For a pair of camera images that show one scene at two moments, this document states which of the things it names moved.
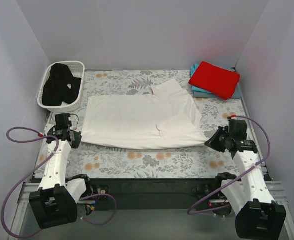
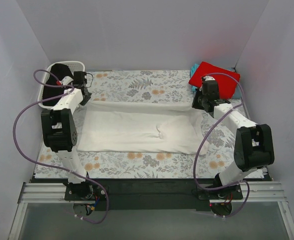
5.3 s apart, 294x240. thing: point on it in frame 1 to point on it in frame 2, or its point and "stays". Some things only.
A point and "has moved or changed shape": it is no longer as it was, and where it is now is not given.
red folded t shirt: [216, 80] stays
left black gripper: [75, 138] to [86, 93]
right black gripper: [222, 138] to [198, 102]
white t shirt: [166, 117] has moved or changed shape
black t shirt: [61, 86] stays
